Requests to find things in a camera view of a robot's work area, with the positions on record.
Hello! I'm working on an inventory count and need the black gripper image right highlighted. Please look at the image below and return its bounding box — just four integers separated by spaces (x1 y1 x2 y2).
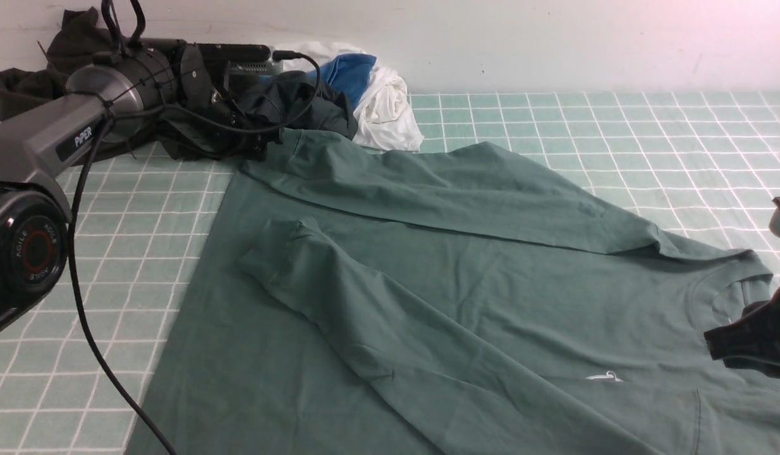
703 285 780 379

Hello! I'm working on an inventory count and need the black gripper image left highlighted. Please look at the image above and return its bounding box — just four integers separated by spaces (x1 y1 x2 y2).
156 43 283 159

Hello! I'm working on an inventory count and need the green long-sleeved shirt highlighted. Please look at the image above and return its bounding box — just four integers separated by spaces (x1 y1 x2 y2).
143 131 780 454

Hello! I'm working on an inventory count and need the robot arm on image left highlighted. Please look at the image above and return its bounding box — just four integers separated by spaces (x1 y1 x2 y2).
0 39 274 333

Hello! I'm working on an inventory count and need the dark green crumpled garment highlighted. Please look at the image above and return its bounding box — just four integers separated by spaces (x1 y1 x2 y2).
236 70 358 140

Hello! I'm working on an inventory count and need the dark brown crumpled garment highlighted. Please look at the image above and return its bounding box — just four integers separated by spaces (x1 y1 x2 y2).
0 1 179 161

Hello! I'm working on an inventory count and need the blue crumpled garment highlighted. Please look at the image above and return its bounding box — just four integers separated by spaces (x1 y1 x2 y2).
320 54 377 109

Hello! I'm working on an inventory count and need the white crumpled garment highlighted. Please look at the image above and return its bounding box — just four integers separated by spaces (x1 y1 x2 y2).
276 41 424 152

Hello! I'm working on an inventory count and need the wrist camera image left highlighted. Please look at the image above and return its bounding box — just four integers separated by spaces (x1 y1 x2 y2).
197 43 281 77

